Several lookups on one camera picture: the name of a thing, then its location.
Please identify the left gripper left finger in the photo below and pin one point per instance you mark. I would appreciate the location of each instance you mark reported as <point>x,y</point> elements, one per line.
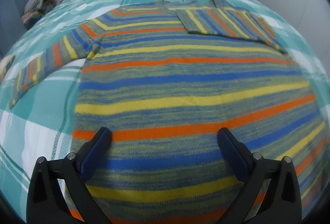
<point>45,201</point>

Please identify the striped knit sweater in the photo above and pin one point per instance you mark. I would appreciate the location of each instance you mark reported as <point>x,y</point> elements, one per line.
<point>164,77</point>

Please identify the blue-grey curtain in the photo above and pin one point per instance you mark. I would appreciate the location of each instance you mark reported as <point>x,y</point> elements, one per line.
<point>15,7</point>

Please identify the teal plaid bed blanket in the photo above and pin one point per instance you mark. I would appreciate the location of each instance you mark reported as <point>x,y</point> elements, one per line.
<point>70,14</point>

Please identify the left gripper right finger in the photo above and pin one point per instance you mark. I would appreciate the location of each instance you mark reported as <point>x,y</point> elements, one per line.
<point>282,202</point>

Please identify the pile of clothes on nightstand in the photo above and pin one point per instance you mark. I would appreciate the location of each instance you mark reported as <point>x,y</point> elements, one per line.
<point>36,10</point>

